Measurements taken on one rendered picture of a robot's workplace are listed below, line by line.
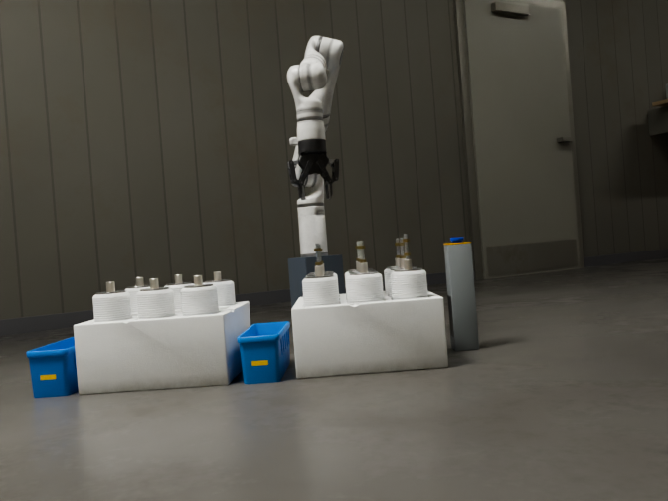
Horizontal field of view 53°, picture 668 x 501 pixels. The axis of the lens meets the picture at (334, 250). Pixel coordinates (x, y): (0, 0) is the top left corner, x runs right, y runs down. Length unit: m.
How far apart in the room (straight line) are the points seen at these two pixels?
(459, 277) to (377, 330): 0.37
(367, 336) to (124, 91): 2.70
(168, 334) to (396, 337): 0.58
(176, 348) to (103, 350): 0.19
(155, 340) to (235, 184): 2.49
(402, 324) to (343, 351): 0.16
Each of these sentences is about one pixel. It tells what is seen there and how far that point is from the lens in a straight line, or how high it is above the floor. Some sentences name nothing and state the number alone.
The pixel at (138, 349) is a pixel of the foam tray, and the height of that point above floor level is 0.11.
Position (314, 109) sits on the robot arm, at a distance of 1.80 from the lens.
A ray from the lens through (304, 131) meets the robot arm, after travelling 1.79.
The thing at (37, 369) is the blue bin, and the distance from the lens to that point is 1.92.
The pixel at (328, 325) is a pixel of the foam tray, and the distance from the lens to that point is 1.74.
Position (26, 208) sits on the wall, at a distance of 3.93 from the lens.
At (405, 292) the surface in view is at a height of 0.20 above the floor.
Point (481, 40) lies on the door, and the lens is 5.40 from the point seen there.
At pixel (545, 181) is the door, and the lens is 5.60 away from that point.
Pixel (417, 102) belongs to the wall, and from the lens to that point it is 4.96.
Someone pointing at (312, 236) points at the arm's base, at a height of 0.37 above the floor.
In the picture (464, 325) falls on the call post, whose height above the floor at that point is 0.07.
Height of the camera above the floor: 0.33
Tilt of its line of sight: level
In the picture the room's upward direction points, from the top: 4 degrees counter-clockwise
